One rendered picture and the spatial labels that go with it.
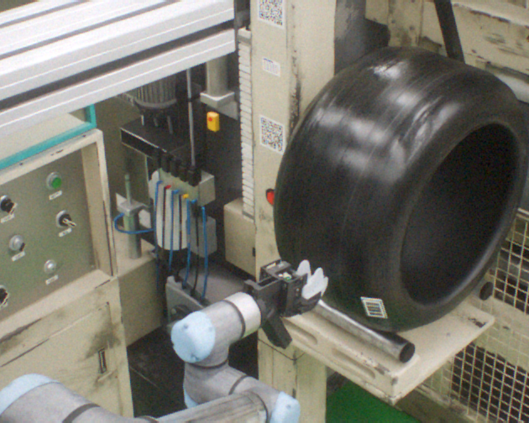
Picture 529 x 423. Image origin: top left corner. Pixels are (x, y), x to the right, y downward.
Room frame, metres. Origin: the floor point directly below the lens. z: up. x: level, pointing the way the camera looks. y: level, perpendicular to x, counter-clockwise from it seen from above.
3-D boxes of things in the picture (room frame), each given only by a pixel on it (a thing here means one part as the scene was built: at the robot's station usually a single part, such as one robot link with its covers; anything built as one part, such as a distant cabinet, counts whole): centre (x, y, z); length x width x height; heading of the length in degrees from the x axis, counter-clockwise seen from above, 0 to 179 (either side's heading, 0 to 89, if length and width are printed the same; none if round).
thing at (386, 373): (1.75, -0.16, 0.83); 0.36 x 0.09 x 0.06; 45
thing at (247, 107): (2.05, 0.02, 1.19); 0.05 x 0.04 x 0.48; 135
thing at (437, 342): (1.85, -0.26, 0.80); 0.37 x 0.36 x 0.02; 135
